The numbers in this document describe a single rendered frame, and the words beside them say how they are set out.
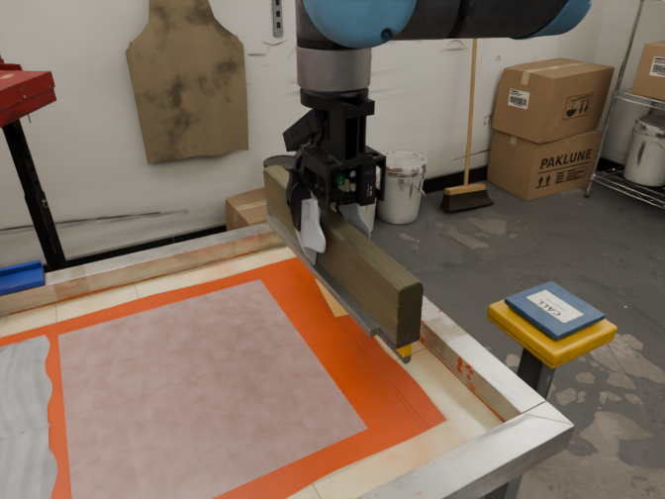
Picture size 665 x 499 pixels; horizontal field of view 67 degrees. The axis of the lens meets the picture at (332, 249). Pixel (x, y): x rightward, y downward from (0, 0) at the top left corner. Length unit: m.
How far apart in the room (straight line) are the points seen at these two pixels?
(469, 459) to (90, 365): 0.48
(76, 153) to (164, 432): 2.09
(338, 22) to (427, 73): 2.86
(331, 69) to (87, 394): 0.47
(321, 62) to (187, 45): 2.04
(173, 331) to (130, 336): 0.06
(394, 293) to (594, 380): 1.80
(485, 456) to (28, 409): 0.51
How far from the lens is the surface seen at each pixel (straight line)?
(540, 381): 0.87
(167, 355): 0.71
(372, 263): 0.51
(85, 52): 2.52
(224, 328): 0.74
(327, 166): 0.50
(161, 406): 0.65
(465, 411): 0.63
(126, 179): 2.67
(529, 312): 0.78
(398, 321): 0.49
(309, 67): 0.51
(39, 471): 0.63
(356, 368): 0.66
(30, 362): 0.76
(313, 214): 0.57
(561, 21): 0.46
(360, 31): 0.38
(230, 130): 2.66
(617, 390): 2.23
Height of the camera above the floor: 1.41
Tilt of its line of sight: 31 degrees down
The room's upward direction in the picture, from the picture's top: straight up
